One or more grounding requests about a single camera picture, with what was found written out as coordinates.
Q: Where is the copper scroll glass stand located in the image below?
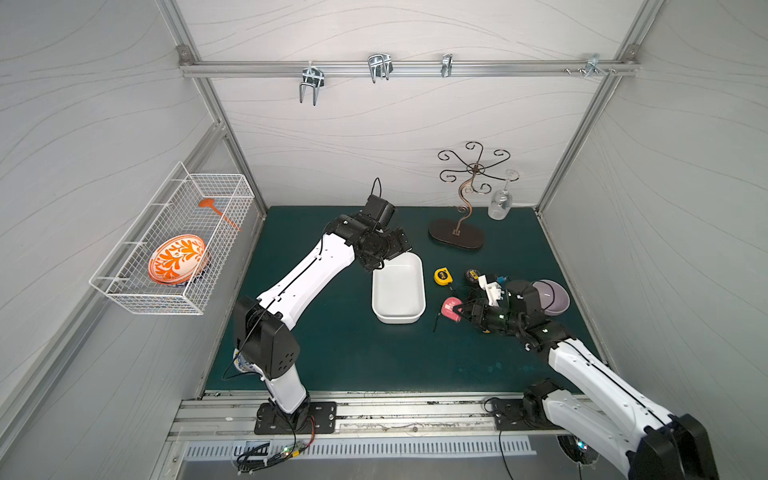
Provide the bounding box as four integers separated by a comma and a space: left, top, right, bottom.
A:
428, 141, 511, 251

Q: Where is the metal double hook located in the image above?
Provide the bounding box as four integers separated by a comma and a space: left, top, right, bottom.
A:
299, 66, 325, 106

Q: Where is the metal loop hook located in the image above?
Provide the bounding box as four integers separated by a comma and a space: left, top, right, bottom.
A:
367, 53, 393, 83

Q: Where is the pink tape measure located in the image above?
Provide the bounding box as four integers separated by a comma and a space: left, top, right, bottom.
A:
432, 296, 463, 332

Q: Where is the orange spatula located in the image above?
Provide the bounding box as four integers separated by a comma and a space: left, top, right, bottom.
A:
198, 198, 241, 231

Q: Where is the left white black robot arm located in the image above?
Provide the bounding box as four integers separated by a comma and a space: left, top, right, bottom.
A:
232, 213, 412, 415

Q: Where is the right base cable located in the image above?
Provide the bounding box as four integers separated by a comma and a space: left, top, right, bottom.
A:
483, 395, 518, 480

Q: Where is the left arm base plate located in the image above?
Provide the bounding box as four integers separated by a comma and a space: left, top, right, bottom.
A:
253, 400, 338, 435

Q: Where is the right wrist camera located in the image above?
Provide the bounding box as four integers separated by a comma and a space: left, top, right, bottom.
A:
478, 275, 507, 307

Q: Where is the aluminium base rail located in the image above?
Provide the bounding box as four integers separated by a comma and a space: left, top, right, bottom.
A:
167, 391, 661, 442

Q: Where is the orange patterned plate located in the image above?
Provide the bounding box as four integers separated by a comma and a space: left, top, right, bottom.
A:
148, 234, 209, 286

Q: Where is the aluminium top rail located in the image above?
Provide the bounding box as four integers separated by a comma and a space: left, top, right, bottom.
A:
180, 58, 640, 80

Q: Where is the white plastic storage box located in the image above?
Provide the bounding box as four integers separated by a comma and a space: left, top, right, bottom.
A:
371, 252, 426, 325

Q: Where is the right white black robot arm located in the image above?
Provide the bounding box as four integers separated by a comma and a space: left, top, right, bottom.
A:
441, 278, 719, 479

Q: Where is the left base cable bundle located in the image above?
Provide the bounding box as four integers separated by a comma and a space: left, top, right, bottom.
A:
233, 416, 317, 475

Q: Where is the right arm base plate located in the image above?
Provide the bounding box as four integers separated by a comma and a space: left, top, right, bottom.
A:
483, 397, 560, 432

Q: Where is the clear wine glass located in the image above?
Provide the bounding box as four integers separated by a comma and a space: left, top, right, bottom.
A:
488, 169, 520, 221

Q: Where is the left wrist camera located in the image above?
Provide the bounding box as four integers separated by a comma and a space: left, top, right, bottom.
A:
361, 194, 396, 229

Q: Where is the purple bowl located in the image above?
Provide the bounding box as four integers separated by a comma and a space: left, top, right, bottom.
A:
533, 279, 571, 317

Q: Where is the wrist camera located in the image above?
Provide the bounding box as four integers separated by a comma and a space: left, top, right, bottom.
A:
361, 194, 396, 229
478, 275, 507, 307

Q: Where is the blue yellow patterned plate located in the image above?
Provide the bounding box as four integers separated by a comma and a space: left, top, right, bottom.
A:
233, 355, 257, 374

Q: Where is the metal bracket hook right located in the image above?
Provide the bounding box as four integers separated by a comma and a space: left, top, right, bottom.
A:
564, 54, 618, 79

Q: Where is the small metal clip hook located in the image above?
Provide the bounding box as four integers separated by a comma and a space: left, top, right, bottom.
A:
440, 54, 453, 78

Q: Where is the white wire wall basket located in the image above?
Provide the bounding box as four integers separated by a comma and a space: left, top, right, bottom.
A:
89, 163, 254, 316

